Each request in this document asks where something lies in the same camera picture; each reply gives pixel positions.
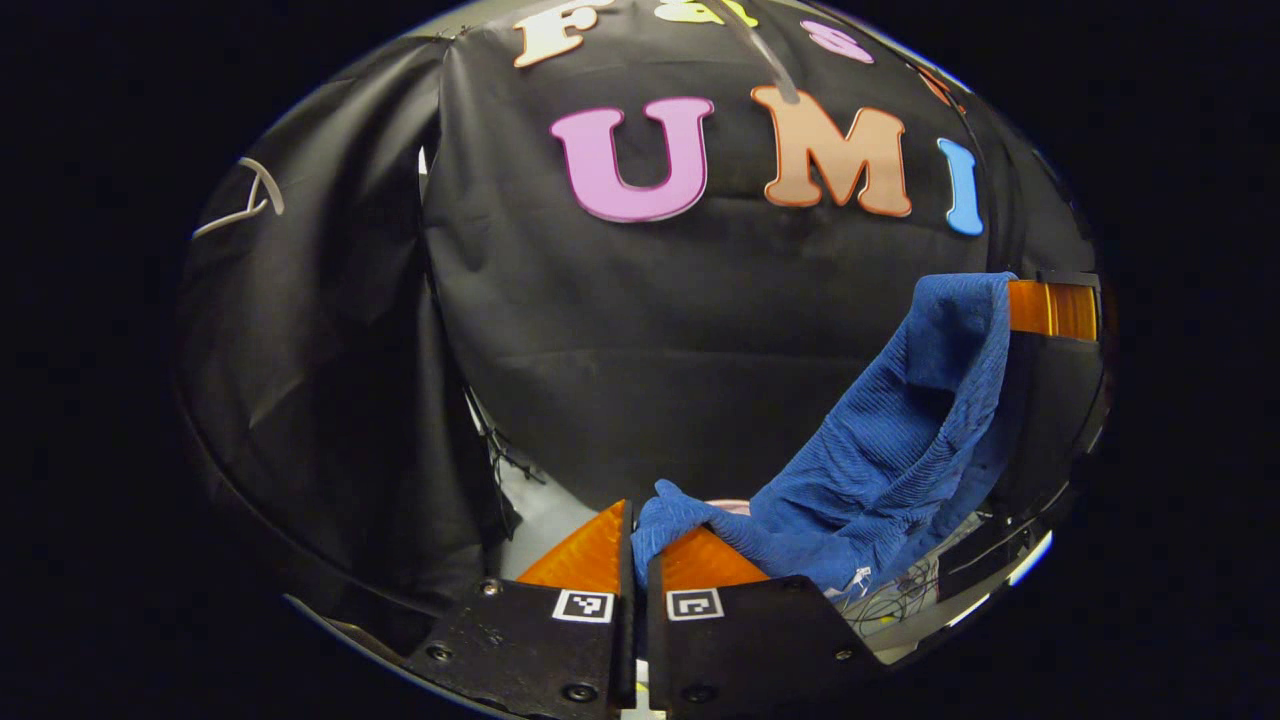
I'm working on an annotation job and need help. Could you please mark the white clothes hanger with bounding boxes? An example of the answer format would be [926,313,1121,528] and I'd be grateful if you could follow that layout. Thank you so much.
[190,157,287,242]

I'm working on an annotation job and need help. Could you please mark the tangled floor cables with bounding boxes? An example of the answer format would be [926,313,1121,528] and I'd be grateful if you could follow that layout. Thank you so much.
[840,555,946,626]

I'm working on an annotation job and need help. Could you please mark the blue ribbed shirt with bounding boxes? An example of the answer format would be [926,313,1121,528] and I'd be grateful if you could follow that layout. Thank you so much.
[630,272,1019,601]

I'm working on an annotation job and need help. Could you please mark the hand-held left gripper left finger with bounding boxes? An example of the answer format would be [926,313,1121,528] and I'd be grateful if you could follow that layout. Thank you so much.
[403,498,638,720]

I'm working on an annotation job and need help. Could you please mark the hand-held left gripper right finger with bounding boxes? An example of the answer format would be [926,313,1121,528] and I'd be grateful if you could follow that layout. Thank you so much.
[647,523,883,717]

